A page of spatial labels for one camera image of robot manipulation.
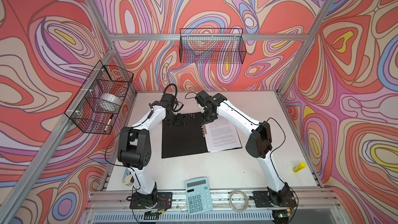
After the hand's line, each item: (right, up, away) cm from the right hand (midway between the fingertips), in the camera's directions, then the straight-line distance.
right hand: (205, 124), depth 89 cm
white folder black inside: (-13, -10, +4) cm, 17 cm away
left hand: (-15, +1, +3) cm, 16 cm away
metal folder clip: (-1, -5, +9) cm, 10 cm away
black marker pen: (-47, +3, -17) cm, 50 cm away
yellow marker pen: (+47, -20, -13) cm, 53 cm away
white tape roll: (-47, +15, -16) cm, 52 cm away
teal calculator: (-4, -32, -16) cm, 36 cm away
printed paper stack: (+10, -8, +6) cm, 14 cm away
